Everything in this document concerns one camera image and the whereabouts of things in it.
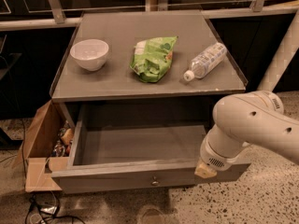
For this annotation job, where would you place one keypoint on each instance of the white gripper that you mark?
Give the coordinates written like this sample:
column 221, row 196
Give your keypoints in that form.
column 214, row 159

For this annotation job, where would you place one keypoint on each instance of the clear plastic water bottle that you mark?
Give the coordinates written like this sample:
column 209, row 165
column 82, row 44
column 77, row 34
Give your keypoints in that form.
column 205, row 62

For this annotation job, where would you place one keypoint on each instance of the green snack bag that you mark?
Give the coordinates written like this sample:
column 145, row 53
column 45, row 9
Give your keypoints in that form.
column 153, row 58

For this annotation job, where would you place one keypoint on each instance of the grey top drawer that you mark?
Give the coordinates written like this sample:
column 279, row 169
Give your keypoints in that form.
column 115, row 148

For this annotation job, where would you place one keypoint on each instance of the white ceramic bowl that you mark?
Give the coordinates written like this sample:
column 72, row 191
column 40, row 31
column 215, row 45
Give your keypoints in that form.
column 90, row 54

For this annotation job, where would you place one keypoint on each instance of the snack items in box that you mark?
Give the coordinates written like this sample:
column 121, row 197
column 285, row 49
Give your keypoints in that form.
column 64, row 141

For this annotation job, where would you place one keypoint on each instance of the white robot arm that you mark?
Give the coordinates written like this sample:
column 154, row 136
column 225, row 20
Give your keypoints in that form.
column 254, row 118

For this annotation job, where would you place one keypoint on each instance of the brown cardboard box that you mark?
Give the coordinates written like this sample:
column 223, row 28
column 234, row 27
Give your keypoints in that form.
column 36, row 148

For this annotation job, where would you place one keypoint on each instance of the metal window railing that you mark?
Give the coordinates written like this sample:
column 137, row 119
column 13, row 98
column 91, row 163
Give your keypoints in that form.
column 39, row 14

